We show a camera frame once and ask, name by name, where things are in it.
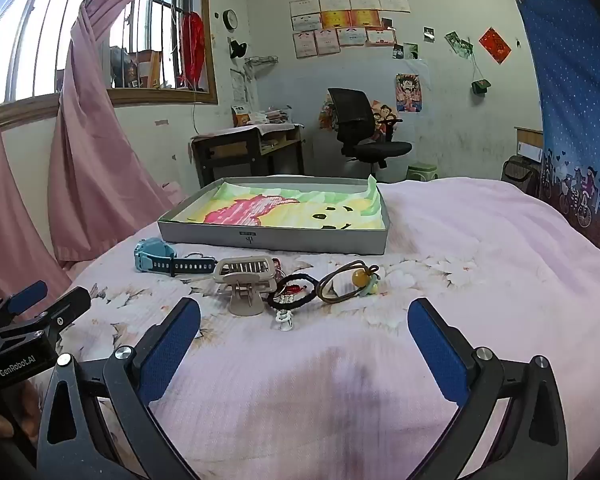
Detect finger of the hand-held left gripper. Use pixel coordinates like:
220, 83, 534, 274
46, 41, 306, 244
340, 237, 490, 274
0, 286, 92, 345
0, 280, 49, 335

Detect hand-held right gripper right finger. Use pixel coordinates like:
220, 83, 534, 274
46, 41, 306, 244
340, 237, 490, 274
407, 297, 570, 480

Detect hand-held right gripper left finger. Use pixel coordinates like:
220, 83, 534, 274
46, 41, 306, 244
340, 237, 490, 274
36, 297, 202, 480

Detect blue wrist watch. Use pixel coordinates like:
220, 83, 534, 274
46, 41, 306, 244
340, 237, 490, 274
133, 237, 217, 278

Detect beige hair claw clip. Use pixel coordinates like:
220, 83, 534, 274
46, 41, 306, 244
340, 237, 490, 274
213, 256, 277, 317

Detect black braided bracelet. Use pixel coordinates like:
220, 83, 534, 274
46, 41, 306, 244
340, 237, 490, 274
266, 272, 320, 311

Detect red string bracelet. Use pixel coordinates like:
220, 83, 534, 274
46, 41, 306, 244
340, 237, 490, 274
275, 282, 311, 298

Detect grey shallow box tray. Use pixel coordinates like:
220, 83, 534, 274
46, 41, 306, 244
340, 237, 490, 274
157, 175, 392, 256

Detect person's left hand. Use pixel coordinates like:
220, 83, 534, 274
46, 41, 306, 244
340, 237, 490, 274
0, 380, 43, 450

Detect pink floral blanket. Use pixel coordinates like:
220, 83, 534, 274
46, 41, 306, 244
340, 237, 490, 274
27, 175, 600, 480

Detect coloured bear drawing paper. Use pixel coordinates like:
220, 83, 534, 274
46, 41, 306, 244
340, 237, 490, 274
172, 175, 383, 233

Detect green plastic stool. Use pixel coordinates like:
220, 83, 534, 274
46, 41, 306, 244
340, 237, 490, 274
406, 162, 439, 182

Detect dark bin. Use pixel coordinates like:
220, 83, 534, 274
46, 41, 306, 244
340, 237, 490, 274
501, 156, 542, 196

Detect dark wooden desk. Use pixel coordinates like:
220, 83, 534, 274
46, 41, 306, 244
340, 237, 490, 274
190, 122, 306, 188

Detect wooden cabinet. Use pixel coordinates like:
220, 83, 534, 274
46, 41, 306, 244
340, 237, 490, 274
514, 126, 545, 161

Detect cartoon group poster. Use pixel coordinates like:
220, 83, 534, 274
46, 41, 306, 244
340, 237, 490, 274
320, 100, 398, 143

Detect orange box on sill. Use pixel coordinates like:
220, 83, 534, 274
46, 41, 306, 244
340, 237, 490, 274
130, 50, 161, 88

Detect black office chair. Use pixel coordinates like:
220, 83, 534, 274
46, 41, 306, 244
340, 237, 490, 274
327, 88, 413, 170

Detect stack of books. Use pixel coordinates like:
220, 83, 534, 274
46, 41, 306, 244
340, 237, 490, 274
250, 107, 293, 126

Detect barred window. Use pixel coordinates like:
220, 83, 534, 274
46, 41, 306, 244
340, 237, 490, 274
0, 0, 218, 121

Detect cartoon figure poster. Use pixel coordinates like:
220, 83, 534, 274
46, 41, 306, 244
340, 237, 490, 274
395, 73, 424, 113

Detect blue printed curtain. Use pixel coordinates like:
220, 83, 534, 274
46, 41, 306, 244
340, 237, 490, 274
510, 0, 600, 253

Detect red hanging ornament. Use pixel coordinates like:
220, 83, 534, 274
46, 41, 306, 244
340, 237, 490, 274
181, 11, 205, 91

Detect red diamond paper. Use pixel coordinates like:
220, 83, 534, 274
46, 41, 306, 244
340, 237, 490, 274
479, 27, 512, 65

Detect white wall paper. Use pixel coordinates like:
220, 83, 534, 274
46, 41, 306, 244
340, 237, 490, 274
230, 69, 248, 103

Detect green wall photos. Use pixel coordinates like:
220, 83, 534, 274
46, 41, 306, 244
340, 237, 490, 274
445, 31, 474, 58

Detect group of wall certificates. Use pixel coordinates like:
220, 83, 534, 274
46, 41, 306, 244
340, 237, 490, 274
289, 0, 412, 59

